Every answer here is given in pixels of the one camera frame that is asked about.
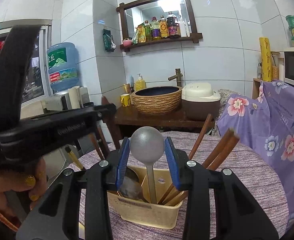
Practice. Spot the yellow label oil bottle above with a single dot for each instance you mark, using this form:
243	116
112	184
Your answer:
163	27

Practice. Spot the dark wooden counter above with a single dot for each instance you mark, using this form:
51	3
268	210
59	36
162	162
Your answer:
128	120

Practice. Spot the yellow roll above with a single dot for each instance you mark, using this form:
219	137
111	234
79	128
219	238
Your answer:
266	62

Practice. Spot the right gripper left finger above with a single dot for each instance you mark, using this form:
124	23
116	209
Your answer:
56	216

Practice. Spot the purple floral cloth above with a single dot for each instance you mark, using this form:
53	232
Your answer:
266	125

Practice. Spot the operator left hand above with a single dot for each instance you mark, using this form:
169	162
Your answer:
35	184

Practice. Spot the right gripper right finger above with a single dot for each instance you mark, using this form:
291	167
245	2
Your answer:
238	214

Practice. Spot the yellow soap dispenser bottle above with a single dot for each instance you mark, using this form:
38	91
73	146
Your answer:
140	83

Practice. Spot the bronze faucet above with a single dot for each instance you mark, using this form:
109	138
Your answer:
178	77

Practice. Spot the purple label bottle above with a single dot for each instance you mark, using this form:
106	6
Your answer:
155	29

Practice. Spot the blue water jug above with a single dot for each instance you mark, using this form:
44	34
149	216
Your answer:
62	66

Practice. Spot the dark soy sauce bottle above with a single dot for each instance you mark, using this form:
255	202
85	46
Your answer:
173	25

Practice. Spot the green hanging packet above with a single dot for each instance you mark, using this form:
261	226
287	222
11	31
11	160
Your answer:
109	44

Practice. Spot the yellow mug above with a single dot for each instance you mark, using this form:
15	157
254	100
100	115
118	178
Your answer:
125	100

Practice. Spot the black chopstick yellow band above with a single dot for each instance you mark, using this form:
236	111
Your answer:
74	158

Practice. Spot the oval steel spoon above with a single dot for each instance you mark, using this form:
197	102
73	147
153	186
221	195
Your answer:
131	187

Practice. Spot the woven pattern basin sink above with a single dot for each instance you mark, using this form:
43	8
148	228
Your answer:
157	100

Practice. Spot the beige perforated utensil holder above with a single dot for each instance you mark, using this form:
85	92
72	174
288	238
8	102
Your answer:
145	213

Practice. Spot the brown chopstick pair member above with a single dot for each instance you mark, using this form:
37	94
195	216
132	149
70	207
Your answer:
219	162
208	162

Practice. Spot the wooden framed mirror shelf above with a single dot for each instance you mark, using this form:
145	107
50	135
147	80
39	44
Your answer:
149	22

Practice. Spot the brown chopstick in holder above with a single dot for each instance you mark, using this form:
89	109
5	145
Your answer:
190	156

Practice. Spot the white brown rice cooker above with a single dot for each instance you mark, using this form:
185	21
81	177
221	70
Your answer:
199	100

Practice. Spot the round steel spoon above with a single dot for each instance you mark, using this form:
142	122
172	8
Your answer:
147	146

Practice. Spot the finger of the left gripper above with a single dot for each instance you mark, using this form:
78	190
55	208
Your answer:
106	112

